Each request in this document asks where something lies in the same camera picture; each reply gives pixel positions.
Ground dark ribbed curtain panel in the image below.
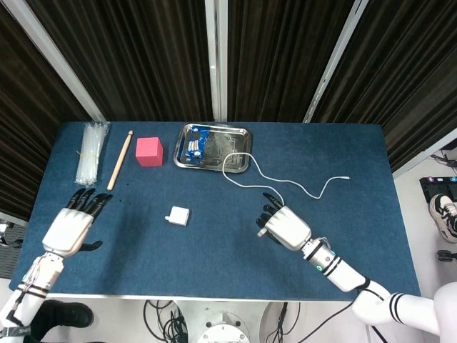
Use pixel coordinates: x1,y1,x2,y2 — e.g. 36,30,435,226
26,0,215,122
0,0,94,222
227,0,355,122
312,0,457,173

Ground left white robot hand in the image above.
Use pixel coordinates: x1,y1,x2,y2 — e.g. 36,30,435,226
41,188,114,259

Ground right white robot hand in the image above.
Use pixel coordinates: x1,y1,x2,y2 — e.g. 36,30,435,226
254,192,313,252

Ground bundle of clear straws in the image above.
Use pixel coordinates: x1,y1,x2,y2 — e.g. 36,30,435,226
74,121,111,188

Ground pink foam cube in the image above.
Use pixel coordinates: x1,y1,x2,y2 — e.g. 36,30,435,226
134,136,166,168

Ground white charger adapter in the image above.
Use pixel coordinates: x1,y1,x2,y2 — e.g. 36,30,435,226
164,205,191,227

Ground blue felt table mat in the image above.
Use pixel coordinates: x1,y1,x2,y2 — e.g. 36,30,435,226
9,121,423,304

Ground wooden stick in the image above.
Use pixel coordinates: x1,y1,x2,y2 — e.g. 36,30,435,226
106,129,134,192

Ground black cables under table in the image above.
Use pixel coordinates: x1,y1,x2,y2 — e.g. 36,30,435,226
143,299,303,343

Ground stainless steel tray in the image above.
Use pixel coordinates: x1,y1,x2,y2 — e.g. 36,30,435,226
173,123,253,174

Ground black shoe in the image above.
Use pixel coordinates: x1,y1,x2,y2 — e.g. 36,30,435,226
30,299,94,343

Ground blue cookie packet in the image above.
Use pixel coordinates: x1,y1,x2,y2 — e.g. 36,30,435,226
184,124,210,160

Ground black and white sneaker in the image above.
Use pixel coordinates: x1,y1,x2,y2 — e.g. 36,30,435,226
428,194,457,244

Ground white USB cable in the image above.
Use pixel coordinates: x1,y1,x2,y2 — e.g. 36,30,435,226
221,152,352,237

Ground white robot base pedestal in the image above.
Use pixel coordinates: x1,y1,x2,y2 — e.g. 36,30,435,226
174,299,276,343

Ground white frame post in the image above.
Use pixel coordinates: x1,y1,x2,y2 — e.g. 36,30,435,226
302,0,371,124
1,0,107,122
204,0,229,122

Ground black device on floor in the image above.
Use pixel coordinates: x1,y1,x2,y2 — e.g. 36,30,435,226
418,175,457,204

